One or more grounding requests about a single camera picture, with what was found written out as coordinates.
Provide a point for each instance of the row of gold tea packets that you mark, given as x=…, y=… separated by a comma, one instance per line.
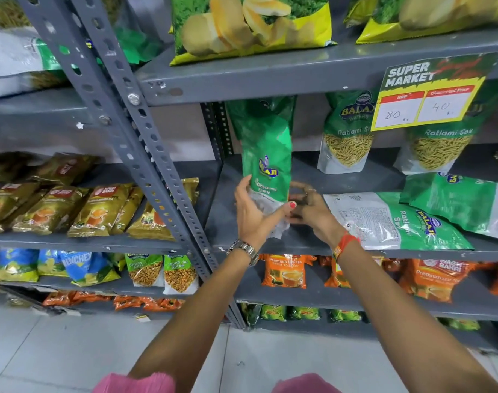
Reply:
x=68, y=204

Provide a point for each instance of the silver wristwatch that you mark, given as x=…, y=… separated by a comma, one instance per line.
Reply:
x=244, y=248

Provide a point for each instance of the person's right forearm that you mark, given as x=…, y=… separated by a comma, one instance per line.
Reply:
x=396, y=323

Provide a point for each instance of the yellow green chips bag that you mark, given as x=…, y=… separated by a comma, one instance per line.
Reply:
x=433, y=16
x=249, y=28

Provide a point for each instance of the person's left forearm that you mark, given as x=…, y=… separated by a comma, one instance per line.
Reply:
x=199, y=315

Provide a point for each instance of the yellow green price sign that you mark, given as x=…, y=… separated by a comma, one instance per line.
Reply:
x=429, y=94

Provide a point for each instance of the person's right hand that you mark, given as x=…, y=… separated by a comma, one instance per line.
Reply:
x=318, y=218

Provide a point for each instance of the person's left thumb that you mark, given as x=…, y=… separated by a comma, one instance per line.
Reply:
x=282, y=213

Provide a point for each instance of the green white lentil snack packet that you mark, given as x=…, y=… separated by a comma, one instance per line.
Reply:
x=180, y=274
x=144, y=270

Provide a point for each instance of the grey metal shelf rack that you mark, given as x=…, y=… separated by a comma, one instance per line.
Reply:
x=273, y=69
x=122, y=118

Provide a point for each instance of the pink garment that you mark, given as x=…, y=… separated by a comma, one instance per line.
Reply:
x=142, y=384

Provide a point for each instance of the blue yellow chips packet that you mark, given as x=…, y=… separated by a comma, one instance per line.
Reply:
x=16, y=266
x=89, y=268
x=50, y=262

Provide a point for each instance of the person's right fingers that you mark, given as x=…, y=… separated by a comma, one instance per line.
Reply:
x=304, y=204

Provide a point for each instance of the row of small orange packets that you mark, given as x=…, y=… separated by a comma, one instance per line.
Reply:
x=122, y=302

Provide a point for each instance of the person's left hand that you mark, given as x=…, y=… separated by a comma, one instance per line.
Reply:
x=251, y=220

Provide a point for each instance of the small green packet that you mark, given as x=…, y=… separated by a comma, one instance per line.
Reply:
x=251, y=314
x=460, y=324
x=304, y=313
x=345, y=315
x=273, y=313

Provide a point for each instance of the orange thread wristband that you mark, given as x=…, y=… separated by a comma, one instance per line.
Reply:
x=347, y=242

